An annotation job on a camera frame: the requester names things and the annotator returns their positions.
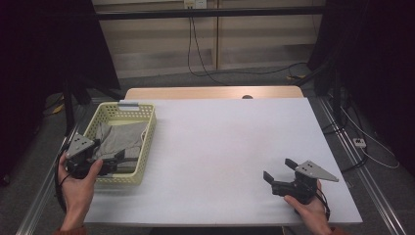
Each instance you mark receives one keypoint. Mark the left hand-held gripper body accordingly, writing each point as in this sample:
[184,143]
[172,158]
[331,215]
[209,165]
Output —
[80,147]

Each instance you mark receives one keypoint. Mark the dark table grommet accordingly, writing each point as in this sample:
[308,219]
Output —
[247,97]

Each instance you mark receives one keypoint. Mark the person's right hand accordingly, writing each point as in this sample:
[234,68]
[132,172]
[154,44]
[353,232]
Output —
[310,215]

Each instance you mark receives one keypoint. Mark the wooden table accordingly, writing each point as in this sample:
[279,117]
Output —
[202,92]

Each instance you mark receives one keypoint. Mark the white power strip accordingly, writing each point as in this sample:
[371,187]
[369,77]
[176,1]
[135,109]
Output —
[359,142]

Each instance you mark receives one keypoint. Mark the black curtain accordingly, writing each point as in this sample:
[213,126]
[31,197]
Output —
[378,65]
[49,49]

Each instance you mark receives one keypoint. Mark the person's left hand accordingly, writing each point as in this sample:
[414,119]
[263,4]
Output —
[78,196]

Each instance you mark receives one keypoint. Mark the black horizontal bar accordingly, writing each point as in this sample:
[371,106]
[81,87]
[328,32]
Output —
[208,13]

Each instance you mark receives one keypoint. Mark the black stand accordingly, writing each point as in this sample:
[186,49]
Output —
[337,98]
[68,111]

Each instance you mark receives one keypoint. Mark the metal floor rail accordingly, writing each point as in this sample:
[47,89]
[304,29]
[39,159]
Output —
[362,176]
[42,196]

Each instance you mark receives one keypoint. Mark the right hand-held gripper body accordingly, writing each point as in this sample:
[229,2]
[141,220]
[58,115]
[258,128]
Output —
[310,171]

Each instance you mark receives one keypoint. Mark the white wall socket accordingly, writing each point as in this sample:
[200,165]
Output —
[195,3]

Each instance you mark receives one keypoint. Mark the grey pants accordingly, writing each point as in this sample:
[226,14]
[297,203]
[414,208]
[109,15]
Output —
[125,137]

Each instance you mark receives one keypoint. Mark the yellow floor tape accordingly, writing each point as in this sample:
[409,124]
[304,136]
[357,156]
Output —
[57,109]
[295,77]

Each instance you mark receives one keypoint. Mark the pale yellow plastic basket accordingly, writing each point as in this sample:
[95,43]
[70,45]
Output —
[148,143]

